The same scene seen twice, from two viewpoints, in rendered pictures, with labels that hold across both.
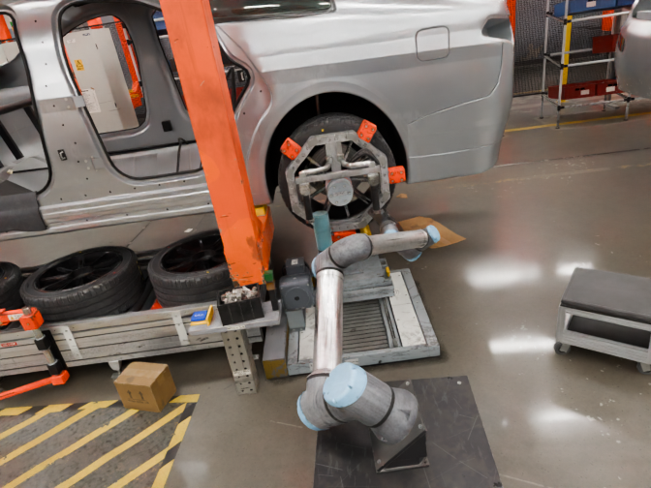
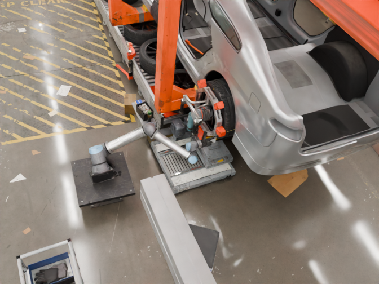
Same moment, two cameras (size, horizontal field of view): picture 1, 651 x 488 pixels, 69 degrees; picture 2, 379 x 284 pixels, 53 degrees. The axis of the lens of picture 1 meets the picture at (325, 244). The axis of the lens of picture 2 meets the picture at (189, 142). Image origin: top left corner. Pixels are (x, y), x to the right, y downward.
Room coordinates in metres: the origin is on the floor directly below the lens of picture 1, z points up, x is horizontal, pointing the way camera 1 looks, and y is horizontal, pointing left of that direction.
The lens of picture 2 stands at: (0.66, -2.60, 3.81)
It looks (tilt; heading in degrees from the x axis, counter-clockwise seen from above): 49 degrees down; 57
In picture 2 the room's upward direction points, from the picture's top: 9 degrees clockwise
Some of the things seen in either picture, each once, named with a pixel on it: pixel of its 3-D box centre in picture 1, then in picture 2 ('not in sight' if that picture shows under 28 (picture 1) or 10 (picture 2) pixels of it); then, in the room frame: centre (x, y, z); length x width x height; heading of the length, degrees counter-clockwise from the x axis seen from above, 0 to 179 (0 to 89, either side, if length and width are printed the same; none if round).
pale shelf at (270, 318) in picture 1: (235, 318); (143, 113); (1.93, 0.48, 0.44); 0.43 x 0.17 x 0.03; 88
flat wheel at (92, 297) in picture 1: (85, 286); (162, 57); (2.62, 1.50, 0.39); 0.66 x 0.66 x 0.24
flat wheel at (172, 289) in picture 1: (207, 268); (183, 91); (2.59, 0.74, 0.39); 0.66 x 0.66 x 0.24
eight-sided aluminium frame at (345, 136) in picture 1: (338, 183); (207, 111); (2.45, -0.12, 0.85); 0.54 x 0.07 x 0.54; 88
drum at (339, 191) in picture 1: (339, 187); (201, 113); (2.37, -0.12, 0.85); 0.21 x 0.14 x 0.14; 178
